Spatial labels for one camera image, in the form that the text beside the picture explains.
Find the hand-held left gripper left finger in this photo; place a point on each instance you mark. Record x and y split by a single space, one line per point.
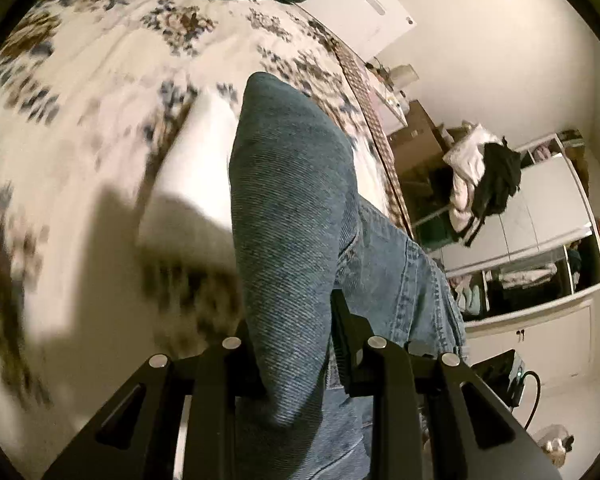
215 385

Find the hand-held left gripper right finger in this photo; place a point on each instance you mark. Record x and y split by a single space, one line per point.
347 340

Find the blue denim pants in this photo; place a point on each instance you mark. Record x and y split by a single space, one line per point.
290 210

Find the folded white pants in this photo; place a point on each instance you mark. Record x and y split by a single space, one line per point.
195 170

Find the white plastic bag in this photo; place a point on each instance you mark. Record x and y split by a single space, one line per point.
555 445

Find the dark green bag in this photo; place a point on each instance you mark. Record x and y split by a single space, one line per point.
435 232

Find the white wardrobe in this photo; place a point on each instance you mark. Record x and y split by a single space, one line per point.
535 210

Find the black garment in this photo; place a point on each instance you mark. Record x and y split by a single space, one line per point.
500 175

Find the brown checkered blanket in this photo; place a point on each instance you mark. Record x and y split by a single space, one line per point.
375 125

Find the brown cardboard box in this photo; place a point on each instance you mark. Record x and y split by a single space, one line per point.
420 135

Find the pile of white clothes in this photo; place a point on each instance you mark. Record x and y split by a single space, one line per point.
467 150

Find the white nightstand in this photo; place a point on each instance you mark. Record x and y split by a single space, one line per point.
395 110

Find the cream table lamp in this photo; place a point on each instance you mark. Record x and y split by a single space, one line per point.
405 74

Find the white headboard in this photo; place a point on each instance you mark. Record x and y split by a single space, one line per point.
360 15

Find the floral bed sheet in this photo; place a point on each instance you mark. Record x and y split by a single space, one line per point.
105 60

